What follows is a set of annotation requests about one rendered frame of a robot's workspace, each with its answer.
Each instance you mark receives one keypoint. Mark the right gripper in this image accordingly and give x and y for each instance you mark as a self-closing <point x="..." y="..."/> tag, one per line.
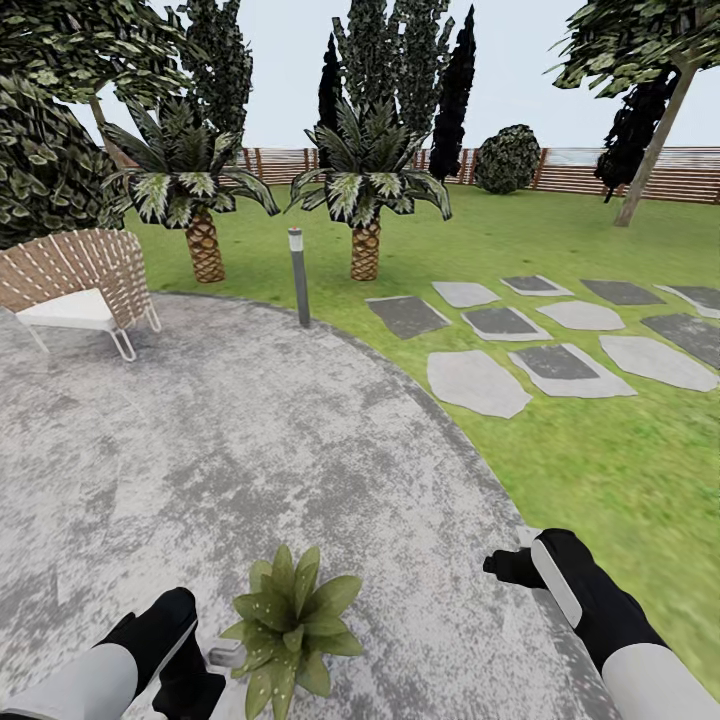
<point x="509" y="567"/>

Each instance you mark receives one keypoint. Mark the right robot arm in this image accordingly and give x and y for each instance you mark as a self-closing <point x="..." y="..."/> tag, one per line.
<point x="644" y="677"/>

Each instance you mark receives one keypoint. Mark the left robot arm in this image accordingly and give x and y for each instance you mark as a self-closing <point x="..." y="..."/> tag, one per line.
<point x="102" y="683"/>

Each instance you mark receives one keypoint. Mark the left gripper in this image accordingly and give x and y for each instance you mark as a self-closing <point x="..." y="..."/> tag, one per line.
<point x="193" y="696"/>

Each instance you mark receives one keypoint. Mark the bush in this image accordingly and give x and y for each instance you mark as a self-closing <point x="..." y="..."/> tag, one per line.
<point x="50" y="168"/>
<point x="507" y="161"/>
<point x="178" y="176"/>
<point x="369" y="154"/>

